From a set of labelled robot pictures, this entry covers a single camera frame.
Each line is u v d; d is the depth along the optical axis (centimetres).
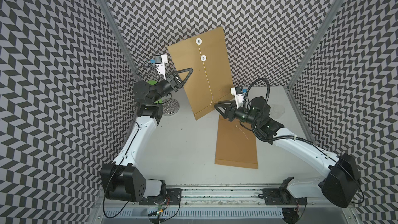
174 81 56
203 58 59
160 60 54
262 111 52
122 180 39
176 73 58
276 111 100
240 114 63
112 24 85
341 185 39
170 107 104
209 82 71
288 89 120
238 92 61
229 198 74
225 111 64
